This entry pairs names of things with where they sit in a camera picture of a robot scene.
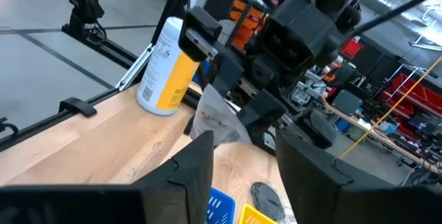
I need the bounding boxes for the white canister with yellow label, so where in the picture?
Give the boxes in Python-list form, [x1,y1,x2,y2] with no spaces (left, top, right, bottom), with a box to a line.
[136,16,201,117]

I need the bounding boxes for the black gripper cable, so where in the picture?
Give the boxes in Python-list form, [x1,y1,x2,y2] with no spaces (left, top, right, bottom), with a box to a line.
[348,0,442,38]

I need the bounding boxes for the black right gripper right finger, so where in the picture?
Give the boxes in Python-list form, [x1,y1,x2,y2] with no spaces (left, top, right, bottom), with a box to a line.
[275,129,442,224]

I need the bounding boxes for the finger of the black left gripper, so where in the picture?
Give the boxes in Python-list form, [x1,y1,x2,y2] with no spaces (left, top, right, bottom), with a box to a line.
[238,91,287,138]
[206,46,244,97]

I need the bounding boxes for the black shower cap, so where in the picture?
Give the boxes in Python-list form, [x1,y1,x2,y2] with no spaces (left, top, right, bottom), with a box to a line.
[189,84,253,147]
[250,181,294,223]

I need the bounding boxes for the red storage bin stack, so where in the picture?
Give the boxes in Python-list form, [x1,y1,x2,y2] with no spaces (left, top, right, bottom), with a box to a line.
[379,73,442,142]

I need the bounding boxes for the black frame clip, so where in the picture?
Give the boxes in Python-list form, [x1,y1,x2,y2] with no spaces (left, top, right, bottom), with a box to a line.
[57,97,98,118]

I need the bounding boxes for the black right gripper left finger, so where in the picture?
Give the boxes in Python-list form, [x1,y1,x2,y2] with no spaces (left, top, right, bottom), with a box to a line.
[0,130,215,224]

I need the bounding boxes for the black aluminium table frame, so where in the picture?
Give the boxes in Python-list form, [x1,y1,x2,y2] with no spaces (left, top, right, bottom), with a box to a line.
[0,0,215,152]

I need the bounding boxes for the yellow cable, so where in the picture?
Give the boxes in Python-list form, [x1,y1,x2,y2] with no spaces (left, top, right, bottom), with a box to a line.
[339,55,442,158]

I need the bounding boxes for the silver aluminium extrusion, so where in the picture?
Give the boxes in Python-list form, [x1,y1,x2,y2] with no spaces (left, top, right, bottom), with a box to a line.
[115,42,156,92]

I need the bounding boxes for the orange storage bins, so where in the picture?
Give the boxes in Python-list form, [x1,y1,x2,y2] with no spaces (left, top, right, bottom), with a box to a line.
[229,0,269,54]

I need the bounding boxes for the blue plastic slotted basket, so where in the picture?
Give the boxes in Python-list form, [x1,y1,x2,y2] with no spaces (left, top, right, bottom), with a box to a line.
[205,186,237,224]

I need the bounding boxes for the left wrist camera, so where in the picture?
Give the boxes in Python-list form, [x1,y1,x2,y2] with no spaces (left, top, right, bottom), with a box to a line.
[258,0,346,76]

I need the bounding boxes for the wooden workbench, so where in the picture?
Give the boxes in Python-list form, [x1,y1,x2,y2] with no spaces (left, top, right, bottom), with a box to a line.
[320,95,442,176]

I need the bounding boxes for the dark grey box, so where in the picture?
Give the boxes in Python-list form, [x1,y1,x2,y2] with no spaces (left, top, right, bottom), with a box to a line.
[331,88,363,116]

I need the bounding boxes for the yellow plastic slotted basket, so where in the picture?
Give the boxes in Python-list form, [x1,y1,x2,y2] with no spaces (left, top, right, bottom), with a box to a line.
[238,203,279,224]

